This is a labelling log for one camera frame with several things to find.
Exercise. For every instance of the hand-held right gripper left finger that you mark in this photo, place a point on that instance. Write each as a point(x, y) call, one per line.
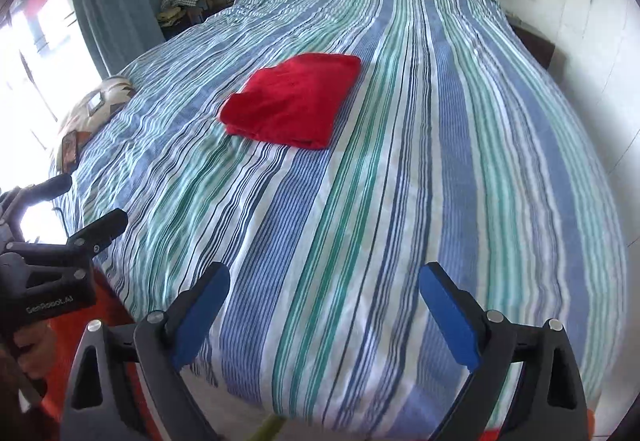
point(202, 316)

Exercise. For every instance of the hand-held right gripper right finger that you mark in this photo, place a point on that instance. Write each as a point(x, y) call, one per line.
point(447, 316)

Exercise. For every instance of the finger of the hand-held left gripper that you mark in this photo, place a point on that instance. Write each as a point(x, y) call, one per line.
point(45, 191)
point(102, 228)

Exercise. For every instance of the red sweater with white print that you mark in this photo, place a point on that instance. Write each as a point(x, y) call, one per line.
point(290, 96)

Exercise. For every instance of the person's left hand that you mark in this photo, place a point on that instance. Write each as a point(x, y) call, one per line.
point(35, 343)

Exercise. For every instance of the person's orange knit clothing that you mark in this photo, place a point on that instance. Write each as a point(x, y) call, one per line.
point(112, 301)

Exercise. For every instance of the bright window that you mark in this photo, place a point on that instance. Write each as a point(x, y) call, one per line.
point(30, 96)

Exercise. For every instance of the small grey device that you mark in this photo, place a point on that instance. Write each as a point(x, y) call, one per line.
point(95, 102)

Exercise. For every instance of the patterned beige pillow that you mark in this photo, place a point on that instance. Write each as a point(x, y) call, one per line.
point(112, 93)

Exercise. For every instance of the blue green striped bed sheet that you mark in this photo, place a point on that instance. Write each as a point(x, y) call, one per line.
point(350, 246)

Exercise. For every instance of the yellow green cloth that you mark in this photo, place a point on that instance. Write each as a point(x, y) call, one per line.
point(170, 15)

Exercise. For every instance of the dark wooden nightstand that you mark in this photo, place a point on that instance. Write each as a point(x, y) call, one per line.
point(537, 46)

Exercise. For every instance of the white wardrobe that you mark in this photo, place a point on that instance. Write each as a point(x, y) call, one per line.
point(600, 46)

